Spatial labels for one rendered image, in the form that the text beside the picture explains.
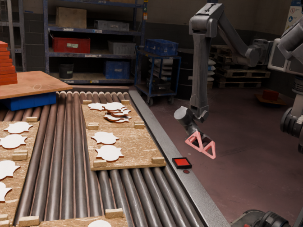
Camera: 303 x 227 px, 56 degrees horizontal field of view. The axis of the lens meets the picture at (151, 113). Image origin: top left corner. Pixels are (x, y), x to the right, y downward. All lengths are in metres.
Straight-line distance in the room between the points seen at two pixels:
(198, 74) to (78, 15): 4.54
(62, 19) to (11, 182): 4.51
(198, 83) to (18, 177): 0.82
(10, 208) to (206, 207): 0.71
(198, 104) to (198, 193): 0.37
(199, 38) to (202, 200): 0.64
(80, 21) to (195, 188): 4.70
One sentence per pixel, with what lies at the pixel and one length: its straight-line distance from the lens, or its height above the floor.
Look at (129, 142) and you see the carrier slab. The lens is 1.52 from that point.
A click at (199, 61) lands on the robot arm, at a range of 1.19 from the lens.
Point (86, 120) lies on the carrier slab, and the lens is 1.77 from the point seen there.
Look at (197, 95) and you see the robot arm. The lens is 1.24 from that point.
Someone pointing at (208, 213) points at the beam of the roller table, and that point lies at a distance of 1.15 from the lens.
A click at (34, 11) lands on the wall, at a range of 6.12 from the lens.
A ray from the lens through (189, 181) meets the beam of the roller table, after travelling 1.30.
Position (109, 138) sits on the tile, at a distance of 1.52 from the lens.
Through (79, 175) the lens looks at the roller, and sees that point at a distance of 1.27.
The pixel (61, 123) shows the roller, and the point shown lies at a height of 0.92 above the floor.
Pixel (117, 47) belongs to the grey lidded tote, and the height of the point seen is 0.78.
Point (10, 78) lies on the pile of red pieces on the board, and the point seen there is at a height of 1.08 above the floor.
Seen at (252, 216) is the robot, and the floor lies 0.24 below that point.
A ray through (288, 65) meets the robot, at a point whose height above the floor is 1.41.
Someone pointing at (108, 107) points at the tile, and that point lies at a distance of 1.79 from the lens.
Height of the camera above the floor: 1.62
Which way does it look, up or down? 21 degrees down
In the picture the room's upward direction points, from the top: 6 degrees clockwise
